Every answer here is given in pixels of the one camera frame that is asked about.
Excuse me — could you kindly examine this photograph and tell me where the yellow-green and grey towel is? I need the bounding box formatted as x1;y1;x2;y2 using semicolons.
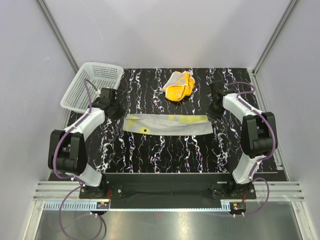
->
122;114;214;136

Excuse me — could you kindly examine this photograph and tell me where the right aluminium frame post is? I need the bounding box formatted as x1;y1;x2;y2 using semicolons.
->
252;0;300;75

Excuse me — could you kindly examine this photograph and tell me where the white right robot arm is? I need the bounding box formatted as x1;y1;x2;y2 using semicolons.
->
206;81;278;199

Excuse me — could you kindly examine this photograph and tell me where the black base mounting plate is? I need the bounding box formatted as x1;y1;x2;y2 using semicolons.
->
79;173;257;207

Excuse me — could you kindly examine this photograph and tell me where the slotted cable duct rail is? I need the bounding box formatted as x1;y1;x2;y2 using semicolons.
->
43;200;231;212

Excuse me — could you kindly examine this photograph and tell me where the aluminium frame post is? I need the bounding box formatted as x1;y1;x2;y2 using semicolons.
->
252;0;300;75
35;0;79;73

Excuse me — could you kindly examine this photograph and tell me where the left orange connector box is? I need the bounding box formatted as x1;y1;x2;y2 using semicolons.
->
96;201;111;211

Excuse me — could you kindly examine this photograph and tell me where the right orange connector box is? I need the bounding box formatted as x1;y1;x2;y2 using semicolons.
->
230;202;247;212

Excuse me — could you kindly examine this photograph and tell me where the orange connector box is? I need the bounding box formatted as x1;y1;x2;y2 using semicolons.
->
230;202;247;212
96;201;111;211

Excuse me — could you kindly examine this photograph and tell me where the left aluminium frame post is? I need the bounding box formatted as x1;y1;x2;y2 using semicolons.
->
35;0;79;73

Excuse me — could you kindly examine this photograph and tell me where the white plastic mesh basket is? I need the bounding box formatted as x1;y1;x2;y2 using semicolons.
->
60;62;124;114

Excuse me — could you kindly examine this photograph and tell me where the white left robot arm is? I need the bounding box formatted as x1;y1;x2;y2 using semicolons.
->
48;88;125;198

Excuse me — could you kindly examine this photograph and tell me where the orange and grey towel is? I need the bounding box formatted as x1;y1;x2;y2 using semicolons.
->
162;71;196;102

